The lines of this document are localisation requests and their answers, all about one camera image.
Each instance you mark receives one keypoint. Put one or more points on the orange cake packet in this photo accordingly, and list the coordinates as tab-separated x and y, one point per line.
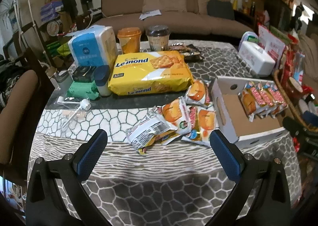
206	119
196	92
174	114

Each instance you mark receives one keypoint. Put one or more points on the grey patterned blanket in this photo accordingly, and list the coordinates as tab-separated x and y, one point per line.
159	166

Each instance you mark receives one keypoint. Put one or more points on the dark-lidded drink cup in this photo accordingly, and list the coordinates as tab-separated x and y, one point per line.
157	39

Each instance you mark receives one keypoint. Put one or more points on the white papers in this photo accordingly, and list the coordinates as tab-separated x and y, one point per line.
150	14

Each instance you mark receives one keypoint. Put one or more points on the white cardboard box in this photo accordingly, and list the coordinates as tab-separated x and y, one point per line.
223	106

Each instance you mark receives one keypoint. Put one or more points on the pile of snack packets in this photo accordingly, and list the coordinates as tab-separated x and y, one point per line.
258	99

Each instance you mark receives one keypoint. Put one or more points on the brown sofa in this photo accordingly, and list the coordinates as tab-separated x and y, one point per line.
174	25

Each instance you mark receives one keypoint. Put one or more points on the yellow cracker pack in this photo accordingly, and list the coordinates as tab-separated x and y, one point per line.
149	74

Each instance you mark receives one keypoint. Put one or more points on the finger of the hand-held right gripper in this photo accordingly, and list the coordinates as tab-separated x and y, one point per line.
294	126
311	119

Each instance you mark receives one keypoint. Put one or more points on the blue tissue pack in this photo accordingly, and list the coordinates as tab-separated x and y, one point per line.
87	47

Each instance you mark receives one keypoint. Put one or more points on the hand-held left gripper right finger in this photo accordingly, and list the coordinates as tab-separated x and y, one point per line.
224	156

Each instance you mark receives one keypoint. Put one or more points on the black small box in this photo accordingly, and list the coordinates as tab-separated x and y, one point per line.
83	74

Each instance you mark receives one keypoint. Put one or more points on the stack of blue boxes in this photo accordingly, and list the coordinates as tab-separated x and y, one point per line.
51	11

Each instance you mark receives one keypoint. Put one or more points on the brown padded chair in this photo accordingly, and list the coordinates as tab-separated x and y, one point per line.
15	116

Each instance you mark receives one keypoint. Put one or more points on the white plastic tissue box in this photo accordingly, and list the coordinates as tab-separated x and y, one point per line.
256	59

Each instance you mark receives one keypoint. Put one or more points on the red and white packages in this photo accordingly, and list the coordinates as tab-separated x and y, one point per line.
272	42

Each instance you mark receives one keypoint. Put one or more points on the silver-backed cake packet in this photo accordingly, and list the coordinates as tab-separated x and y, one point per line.
149	129

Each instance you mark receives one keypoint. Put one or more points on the dark grey pillow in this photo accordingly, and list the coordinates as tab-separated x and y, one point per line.
221	8

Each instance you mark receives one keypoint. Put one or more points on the green wipes packet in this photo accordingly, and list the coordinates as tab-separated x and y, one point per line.
82	90

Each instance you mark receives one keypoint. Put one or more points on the white and green container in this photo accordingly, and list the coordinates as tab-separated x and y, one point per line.
251	36

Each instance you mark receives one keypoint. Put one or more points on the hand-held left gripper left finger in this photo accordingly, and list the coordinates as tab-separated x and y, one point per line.
90	156

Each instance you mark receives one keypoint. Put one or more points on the dark snack packet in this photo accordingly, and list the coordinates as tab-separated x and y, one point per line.
186	51

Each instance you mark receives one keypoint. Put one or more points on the white bottle with blue cap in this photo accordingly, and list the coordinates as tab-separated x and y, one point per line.
102	84

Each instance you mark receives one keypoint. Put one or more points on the round tin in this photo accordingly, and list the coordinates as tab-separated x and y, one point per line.
53	27

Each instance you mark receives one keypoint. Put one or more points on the dark wooden chair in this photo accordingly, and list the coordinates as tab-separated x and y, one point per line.
29	30

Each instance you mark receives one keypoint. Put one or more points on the wicker basket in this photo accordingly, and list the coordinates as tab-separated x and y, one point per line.
285	97

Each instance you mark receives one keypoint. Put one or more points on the clear jar with grey lid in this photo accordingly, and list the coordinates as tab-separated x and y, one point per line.
62	79

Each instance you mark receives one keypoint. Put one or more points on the dark patterned clothes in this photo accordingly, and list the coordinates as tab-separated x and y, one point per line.
7	84

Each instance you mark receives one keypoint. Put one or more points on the orange cup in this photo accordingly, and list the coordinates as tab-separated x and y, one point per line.
129	42

